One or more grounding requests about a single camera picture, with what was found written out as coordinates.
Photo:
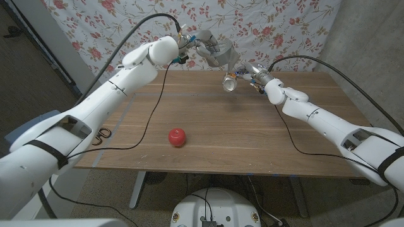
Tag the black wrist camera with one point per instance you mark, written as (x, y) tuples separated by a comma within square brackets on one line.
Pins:
[(182, 59), (259, 88)]

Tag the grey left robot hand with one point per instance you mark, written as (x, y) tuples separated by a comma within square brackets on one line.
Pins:
[(205, 44)]

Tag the red apple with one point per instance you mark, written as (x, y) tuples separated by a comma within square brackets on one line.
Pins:
[(176, 137)]

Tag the white table leg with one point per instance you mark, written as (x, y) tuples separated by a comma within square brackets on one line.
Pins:
[(138, 189)]

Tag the blue plastic bin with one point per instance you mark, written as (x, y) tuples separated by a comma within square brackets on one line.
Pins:
[(19, 132)]

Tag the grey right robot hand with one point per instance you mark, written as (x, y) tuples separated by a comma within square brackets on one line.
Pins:
[(257, 72)]

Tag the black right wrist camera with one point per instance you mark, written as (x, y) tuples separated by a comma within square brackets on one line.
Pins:
[(259, 88)]

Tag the grey table leg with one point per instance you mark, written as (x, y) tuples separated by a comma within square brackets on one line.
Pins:
[(298, 195)]

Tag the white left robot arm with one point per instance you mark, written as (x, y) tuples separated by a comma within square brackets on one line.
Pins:
[(94, 107)]

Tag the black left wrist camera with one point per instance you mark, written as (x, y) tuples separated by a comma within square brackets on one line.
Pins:
[(182, 59)]

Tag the floral backdrop cloth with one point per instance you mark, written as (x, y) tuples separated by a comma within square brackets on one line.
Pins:
[(268, 19)]

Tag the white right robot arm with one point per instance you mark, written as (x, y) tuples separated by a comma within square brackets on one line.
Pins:
[(331, 126)]

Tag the dark brown door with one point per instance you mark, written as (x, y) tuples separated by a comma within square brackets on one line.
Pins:
[(28, 79)]

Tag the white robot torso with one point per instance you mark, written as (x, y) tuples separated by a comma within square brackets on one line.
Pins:
[(221, 205)]

